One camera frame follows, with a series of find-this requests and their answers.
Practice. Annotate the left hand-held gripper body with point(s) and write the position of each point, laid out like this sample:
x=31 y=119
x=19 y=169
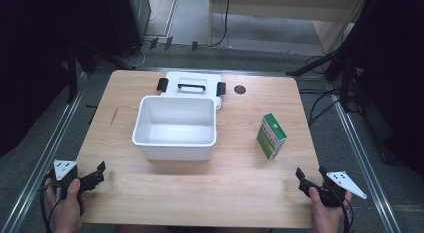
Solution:
x=63 y=168

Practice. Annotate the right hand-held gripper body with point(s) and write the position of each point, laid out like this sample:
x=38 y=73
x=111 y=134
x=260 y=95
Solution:
x=340 y=184

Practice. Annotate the person's right hand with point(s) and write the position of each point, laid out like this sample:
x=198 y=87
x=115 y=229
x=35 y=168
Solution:
x=325 y=216

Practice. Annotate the person's left hand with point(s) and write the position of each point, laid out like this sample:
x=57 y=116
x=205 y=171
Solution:
x=68 y=211

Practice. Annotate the green and white carton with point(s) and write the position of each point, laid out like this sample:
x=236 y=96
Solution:
x=270 y=139

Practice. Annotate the white plastic storage box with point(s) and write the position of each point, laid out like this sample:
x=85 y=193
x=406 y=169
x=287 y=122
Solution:
x=180 y=148

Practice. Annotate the black metal stand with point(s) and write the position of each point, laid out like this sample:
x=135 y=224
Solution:
x=345 y=83

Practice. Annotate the black tripod stand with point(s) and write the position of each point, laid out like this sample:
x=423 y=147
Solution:
x=71 y=69

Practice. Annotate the black round table grommet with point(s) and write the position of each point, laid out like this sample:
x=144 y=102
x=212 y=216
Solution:
x=240 y=89

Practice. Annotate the dark curtain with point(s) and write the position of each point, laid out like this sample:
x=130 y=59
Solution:
x=30 y=59
x=396 y=76

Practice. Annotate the black cabinet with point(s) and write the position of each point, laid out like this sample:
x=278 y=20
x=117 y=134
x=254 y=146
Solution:
x=128 y=23

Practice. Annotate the light wooden shelf unit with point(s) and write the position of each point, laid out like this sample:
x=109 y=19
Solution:
x=283 y=6

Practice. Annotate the metal floor rail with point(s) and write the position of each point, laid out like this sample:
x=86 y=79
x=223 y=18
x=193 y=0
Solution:
x=43 y=163
x=363 y=163

